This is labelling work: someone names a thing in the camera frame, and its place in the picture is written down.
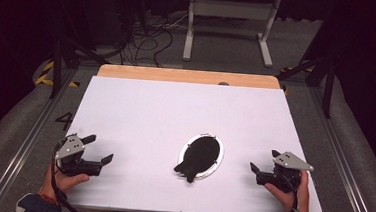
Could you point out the person's left hand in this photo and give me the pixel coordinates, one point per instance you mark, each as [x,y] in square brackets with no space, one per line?
[65,182]

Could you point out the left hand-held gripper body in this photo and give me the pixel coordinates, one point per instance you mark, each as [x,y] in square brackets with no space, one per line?
[71,149]

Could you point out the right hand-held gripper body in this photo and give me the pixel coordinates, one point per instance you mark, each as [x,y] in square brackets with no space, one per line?
[283,178]

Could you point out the wooden table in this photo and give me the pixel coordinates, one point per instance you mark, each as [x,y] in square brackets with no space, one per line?
[184,75]

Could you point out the white oval plate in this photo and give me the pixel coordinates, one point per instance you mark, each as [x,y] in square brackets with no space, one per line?
[212,172]

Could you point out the person's right hand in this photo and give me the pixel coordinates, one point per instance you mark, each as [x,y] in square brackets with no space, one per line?
[301,200]

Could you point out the black cloth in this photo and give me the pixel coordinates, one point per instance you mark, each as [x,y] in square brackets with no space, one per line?
[201,155]

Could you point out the aluminium floor rail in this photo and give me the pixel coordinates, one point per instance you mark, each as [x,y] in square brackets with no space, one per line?
[29,141]
[343,157]

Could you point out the white board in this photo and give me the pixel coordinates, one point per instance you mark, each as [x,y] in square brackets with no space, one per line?
[161,117]

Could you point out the white metal stand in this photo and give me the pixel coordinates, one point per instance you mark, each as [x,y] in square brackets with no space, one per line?
[231,9]

